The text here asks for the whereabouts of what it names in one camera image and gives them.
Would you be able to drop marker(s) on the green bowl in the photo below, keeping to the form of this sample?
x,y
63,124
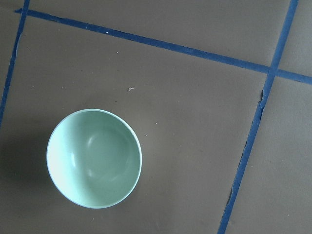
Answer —
x,y
94,158

